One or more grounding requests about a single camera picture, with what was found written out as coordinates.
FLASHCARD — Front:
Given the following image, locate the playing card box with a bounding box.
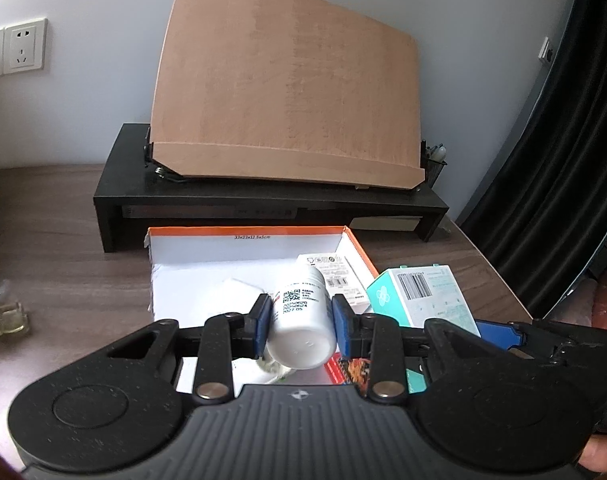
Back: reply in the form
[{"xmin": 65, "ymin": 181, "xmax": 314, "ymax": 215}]
[{"xmin": 324, "ymin": 352, "xmax": 369, "ymax": 392}]

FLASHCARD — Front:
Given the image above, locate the teal product box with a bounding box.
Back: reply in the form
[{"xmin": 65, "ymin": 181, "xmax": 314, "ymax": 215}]
[{"xmin": 365, "ymin": 263, "xmax": 481, "ymax": 395}]

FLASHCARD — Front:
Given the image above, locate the white small product box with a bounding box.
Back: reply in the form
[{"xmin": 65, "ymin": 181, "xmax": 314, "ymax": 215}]
[{"xmin": 297, "ymin": 252, "xmax": 371, "ymax": 313}]

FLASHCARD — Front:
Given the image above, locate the white pill bottle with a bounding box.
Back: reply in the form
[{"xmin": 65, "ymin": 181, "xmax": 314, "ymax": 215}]
[{"xmin": 266, "ymin": 261, "xmax": 336, "ymax": 370}]

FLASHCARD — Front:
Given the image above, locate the white mosquito plug with bottle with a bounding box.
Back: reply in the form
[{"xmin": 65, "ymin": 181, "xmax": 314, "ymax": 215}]
[{"xmin": 0, "ymin": 281, "xmax": 29, "ymax": 337}]

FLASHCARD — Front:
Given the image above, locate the person's right hand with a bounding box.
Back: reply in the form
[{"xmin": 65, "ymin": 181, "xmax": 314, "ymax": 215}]
[{"xmin": 579, "ymin": 434, "xmax": 607, "ymax": 474}]

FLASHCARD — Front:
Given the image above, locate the orange white shoebox lid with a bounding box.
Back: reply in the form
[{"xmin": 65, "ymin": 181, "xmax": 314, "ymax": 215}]
[{"xmin": 144, "ymin": 224, "xmax": 381, "ymax": 395}]

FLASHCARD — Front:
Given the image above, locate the black monitor riser shelf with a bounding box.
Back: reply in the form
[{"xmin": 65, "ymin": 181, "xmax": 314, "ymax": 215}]
[{"xmin": 93, "ymin": 124, "xmax": 449, "ymax": 252}]

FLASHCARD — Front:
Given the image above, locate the wooden book stand board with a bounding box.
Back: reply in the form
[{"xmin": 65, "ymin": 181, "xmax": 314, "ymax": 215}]
[{"xmin": 149, "ymin": 0, "xmax": 424, "ymax": 188}]

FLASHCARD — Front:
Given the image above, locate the white wall switch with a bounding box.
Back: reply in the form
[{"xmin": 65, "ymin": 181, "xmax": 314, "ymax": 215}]
[{"xmin": 538, "ymin": 37, "xmax": 555, "ymax": 65}]

